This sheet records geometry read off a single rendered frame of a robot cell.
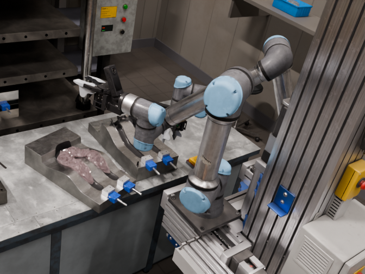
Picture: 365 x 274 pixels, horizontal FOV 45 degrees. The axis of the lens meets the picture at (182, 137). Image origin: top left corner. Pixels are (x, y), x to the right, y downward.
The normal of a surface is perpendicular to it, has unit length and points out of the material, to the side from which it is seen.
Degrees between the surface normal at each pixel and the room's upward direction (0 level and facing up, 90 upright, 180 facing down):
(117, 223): 90
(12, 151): 0
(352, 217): 0
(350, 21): 90
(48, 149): 0
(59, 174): 90
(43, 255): 90
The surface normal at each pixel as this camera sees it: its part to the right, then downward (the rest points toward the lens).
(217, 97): -0.41, 0.30
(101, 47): 0.62, 0.52
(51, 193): 0.19, -0.82
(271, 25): -0.78, 0.21
